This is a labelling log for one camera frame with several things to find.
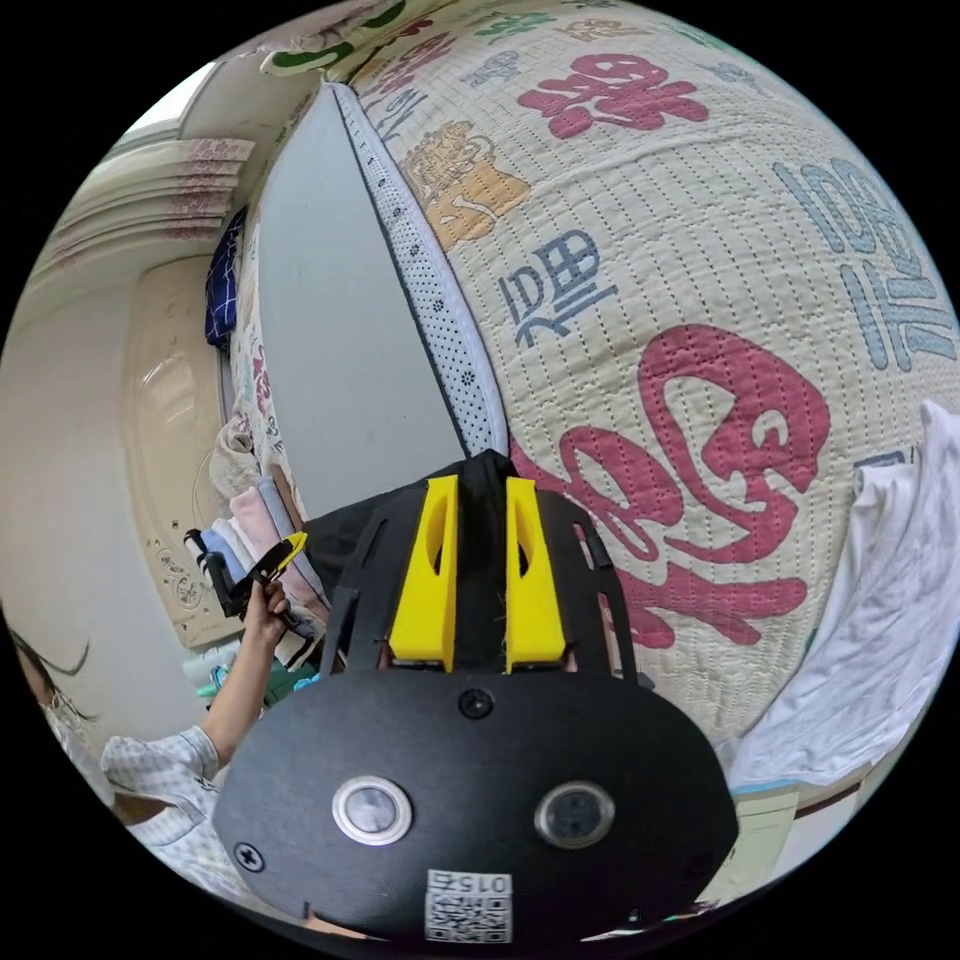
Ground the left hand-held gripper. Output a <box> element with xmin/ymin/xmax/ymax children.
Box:
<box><xmin>221</xmin><ymin>530</ymin><xmax>310</xmax><ymax>628</ymax></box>

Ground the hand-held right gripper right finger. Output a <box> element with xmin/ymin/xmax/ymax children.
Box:
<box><xmin>504</xmin><ymin>476</ymin><xmax>570</xmax><ymax>674</ymax></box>

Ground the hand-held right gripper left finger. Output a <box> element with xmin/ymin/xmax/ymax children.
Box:
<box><xmin>387</xmin><ymin>476</ymin><xmax>460</xmax><ymax>673</ymax></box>

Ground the black short sleeve shirt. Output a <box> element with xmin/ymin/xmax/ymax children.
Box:
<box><xmin>302</xmin><ymin>448</ymin><xmax>520</xmax><ymax>661</ymax></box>

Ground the person's left forearm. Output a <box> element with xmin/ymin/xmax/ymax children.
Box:
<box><xmin>197</xmin><ymin>633</ymin><xmax>277</xmax><ymax>770</ymax></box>

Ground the person's left hand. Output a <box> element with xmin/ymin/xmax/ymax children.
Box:
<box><xmin>239</xmin><ymin>575</ymin><xmax>292</xmax><ymax>648</ymax></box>

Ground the pile of clothes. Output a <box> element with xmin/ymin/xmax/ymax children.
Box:
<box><xmin>196</xmin><ymin>419</ymin><xmax>331</xmax><ymax>673</ymax></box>

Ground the beige ornamented cupboard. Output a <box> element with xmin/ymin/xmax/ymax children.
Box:
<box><xmin>119</xmin><ymin>258</ymin><xmax>241</xmax><ymax>650</ymax></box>

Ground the person's body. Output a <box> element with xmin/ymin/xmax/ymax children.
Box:
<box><xmin>5</xmin><ymin>626</ymin><xmax>249</xmax><ymax>901</ymax></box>

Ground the blue checked cloth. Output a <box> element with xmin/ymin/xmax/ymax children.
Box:
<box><xmin>203</xmin><ymin>206</ymin><xmax>249</xmax><ymax>350</ymax></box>

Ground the white garment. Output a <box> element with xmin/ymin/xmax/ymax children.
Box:
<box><xmin>725</xmin><ymin>398</ymin><xmax>960</xmax><ymax>789</ymax></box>

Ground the bed with printed quilt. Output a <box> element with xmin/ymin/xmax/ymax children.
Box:
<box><xmin>221</xmin><ymin>0</ymin><xmax>960</xmax><ymax>759</ymax></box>

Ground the pleated curtain with pink print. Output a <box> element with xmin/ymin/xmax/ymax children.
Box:
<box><xmin>41</xmin><ymin>134</ymin><xmax>256</xmax><ymax>275</ymax></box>

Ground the window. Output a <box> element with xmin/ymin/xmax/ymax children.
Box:
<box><xmin>116</xmin><ymin>59</ymin><xmax>223</xmax><ymax>140</ymax></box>

